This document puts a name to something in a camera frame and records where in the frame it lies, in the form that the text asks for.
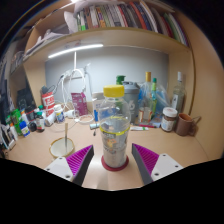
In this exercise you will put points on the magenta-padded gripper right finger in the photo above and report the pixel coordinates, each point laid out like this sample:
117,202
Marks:
166,165

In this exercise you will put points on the magenta carton box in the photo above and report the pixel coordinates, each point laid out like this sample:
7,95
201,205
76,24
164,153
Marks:
80,104

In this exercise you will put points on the white bottle with blue label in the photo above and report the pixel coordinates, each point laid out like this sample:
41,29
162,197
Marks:
59,115

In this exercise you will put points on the red pen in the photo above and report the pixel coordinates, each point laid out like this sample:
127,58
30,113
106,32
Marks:
150,126

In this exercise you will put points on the green glass bottle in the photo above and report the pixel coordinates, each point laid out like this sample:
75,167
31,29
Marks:
120,80

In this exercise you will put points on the clear bottle with yellow cap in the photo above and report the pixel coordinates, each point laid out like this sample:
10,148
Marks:
146,106

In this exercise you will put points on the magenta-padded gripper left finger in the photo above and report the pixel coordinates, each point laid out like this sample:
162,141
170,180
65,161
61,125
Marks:
58,166

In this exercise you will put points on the white LED light bar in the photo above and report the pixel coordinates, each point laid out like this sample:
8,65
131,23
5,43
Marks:
75,50

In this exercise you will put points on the white wall socket strip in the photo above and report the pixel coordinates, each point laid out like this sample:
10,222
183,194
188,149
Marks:
77,74

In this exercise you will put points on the wooden shelf unit with books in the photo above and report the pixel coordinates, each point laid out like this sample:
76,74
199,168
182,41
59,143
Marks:
133,35

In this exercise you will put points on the brown mug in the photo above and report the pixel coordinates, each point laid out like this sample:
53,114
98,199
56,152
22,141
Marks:
183,125

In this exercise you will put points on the green plastic jar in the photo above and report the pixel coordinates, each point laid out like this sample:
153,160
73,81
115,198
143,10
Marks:
15,120

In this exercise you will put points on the brown jar with white lid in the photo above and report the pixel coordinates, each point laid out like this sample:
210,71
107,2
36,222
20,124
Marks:
169,120

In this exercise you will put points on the grey shaker bottle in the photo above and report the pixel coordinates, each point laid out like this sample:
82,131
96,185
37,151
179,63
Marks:
134,100

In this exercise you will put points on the red and white can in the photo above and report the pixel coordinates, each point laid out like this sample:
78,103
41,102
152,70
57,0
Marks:
48,101

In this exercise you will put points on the black electronic device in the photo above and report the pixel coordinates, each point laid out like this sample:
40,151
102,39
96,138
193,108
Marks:
26,98

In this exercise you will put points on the dark bottle with green cap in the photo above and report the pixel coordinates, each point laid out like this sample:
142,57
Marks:
40,123

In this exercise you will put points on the white and green tube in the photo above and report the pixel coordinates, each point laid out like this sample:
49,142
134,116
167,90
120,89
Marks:
140,128

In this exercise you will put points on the clear yellow-capped drink bottle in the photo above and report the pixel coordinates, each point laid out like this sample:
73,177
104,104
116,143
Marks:
115,133

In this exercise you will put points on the wooden stirring stick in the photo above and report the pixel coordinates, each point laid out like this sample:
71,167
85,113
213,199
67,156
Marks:
66,136

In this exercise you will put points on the clear glass bottle white cap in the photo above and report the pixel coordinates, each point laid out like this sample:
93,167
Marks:
178,96

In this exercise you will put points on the white jar with blue lid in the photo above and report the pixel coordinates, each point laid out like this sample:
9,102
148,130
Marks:
24,129

